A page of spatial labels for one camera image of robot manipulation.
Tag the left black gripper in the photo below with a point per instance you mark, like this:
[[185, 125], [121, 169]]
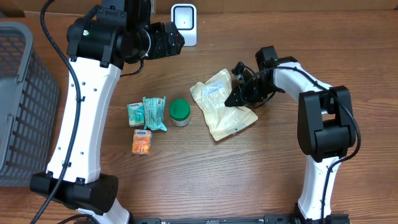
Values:
[[169, 43]]

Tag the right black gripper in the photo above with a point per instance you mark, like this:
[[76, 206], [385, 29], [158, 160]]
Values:
[[237, 94]]

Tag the beige paper pouch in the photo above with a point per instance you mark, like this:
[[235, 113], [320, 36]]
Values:
[[221, 120]]

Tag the green lid jar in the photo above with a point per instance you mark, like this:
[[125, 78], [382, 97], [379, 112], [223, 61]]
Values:
[[180, 112]]

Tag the teal wipes pack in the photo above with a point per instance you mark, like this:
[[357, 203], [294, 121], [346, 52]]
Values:
[[154, 113]]

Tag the blue white package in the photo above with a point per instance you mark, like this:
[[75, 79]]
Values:
[[135, 114]]

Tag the orange tissue pack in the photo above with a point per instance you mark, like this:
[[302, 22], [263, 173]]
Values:
[[141, 141]]

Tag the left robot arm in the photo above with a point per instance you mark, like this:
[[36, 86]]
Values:
[[99, 44]]

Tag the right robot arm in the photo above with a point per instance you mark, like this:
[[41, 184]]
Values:
[[327, 132]]

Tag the white barcode scanner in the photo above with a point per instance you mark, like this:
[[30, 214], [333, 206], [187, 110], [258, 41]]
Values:
[[184, 16]]

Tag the grey plastic mesh basket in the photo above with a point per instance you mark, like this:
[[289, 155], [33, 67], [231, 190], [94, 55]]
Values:
[[29, 100]]

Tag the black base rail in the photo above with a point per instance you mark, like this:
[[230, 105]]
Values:
[[217, 221]]

